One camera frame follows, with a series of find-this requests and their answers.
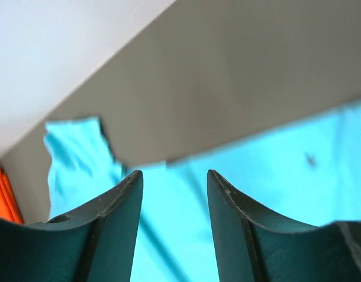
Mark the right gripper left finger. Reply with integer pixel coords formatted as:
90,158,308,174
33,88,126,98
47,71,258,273
0,170,143,281

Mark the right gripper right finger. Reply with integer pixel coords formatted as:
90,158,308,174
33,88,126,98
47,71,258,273
207,170,361,281

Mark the cyan t shirt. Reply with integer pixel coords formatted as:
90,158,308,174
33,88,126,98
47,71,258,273
44,100,361,281

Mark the folded orange t shirt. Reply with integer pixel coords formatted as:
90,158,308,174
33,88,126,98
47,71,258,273
0,168,23,224

